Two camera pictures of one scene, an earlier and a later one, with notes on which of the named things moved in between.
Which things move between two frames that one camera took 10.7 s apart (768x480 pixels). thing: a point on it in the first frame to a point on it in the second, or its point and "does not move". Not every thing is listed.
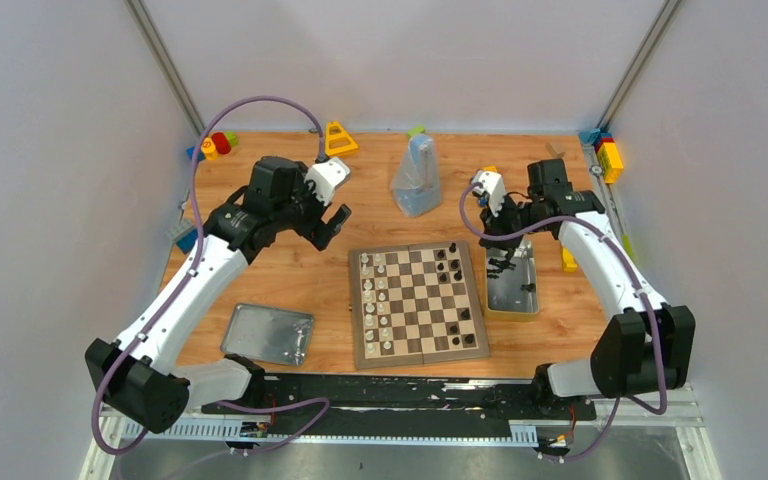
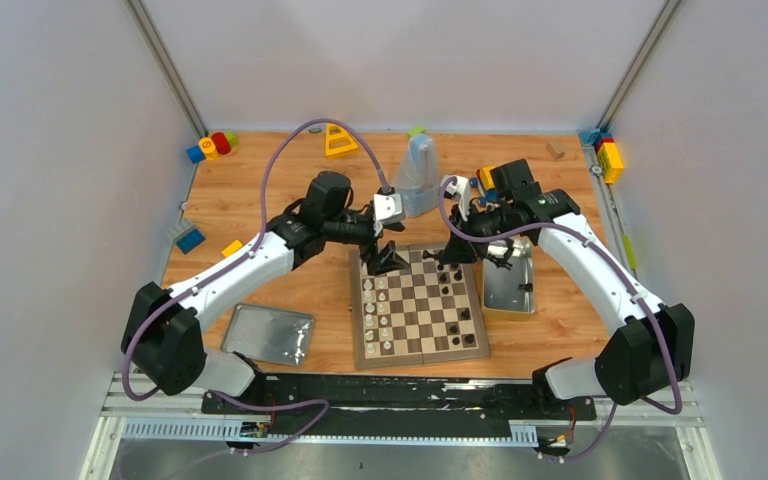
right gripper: (494, 224) to (459, 249)
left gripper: (314, 221) to (376, 243)
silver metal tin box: (512, 282) does not move
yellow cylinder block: (209, 149) does not move
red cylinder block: (221, 142) does not move
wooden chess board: (415, 304) does not move
